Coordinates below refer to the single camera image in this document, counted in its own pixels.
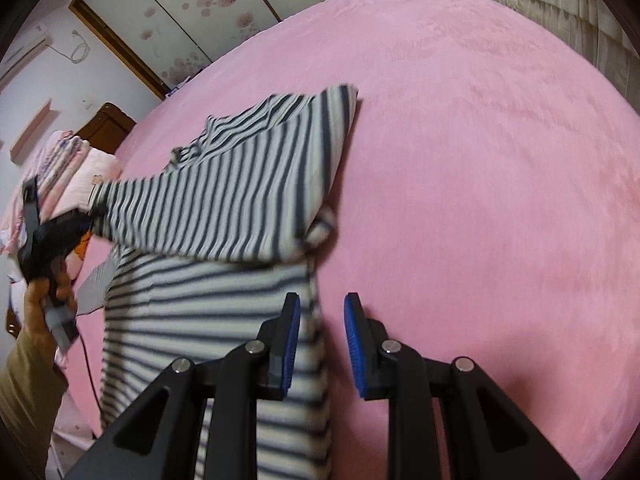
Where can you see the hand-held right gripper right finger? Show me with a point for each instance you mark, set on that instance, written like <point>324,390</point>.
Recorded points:
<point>351,341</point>

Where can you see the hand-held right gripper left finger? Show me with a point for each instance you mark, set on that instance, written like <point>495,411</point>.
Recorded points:
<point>291,341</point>

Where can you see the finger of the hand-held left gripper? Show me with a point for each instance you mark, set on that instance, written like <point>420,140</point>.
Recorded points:
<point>82,217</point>

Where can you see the striped long-sleeve shirt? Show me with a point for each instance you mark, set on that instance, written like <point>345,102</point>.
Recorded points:
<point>225,200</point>

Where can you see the person's left hand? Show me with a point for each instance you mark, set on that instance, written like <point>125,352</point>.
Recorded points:
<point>37,305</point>

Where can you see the pink cartoon pillow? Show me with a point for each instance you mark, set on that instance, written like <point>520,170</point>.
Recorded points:
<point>102,167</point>

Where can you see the folded pastel quilts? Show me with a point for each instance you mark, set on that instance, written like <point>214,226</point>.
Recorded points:
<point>57,165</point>

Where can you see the wooden headboard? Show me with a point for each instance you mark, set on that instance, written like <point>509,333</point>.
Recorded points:
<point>102,127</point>

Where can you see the blue white packet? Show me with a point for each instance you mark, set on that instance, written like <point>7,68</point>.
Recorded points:
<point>177,87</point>

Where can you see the white air conditioner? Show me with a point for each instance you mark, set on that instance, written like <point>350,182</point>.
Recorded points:
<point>22,52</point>

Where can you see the pink bed blanket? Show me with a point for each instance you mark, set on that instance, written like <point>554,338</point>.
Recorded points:
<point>475,185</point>

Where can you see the floral sliding-door wardrobe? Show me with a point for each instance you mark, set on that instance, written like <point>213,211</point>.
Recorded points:
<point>200,15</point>

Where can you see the cream cloth-covered furniture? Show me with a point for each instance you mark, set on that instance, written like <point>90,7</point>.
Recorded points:
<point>565,5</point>

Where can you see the pink wall shelf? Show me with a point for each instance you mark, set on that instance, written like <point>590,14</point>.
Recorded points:
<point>31,130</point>

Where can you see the white wall socket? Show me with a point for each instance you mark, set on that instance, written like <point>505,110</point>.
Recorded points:
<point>87,104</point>

